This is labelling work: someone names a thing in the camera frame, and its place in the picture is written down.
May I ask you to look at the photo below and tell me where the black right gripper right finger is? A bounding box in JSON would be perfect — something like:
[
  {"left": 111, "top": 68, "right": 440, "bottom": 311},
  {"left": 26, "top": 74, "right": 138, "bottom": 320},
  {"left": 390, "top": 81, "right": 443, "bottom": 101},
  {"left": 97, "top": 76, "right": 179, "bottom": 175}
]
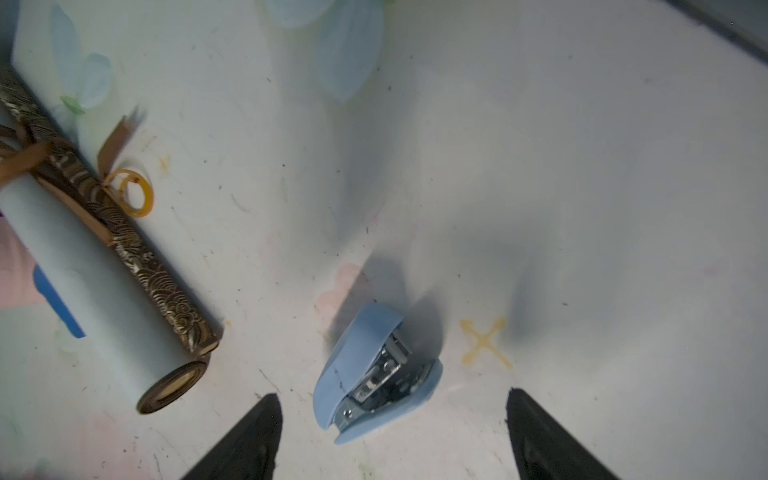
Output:
[{"left": 506, "top": 388, "right": 618, "bottom": 480}]

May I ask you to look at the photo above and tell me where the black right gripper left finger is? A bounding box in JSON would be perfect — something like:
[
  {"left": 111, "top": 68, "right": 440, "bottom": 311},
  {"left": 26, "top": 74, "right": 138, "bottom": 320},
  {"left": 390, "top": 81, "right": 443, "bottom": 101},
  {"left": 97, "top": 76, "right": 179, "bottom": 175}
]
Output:
[{"left": 183, "top": 393, "right": 283, "bottom": 480}]

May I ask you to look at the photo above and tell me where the blue whiteboard eraser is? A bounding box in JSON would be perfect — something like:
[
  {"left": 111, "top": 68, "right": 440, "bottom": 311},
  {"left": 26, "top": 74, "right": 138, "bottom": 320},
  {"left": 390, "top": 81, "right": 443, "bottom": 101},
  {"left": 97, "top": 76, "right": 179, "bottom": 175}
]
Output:
[{"left": 33, "top": 265, "right": 85, "bottom": 339}]

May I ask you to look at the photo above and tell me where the pink pencil case lid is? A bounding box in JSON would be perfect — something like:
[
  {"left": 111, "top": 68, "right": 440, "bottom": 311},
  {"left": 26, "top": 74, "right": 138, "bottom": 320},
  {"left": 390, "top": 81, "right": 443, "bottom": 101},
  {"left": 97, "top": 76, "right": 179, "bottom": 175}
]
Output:
[{"left": 0, "top": 217, "right": 45, "bottom": 310}]

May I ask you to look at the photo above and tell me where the rolled white paper scroll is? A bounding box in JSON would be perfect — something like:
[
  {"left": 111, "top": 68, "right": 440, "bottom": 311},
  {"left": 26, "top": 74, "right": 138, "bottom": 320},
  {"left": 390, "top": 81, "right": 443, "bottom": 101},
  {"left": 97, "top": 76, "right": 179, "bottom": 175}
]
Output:
[{"left": 1, "top": 67, "right": 218, "bottom": 414}]

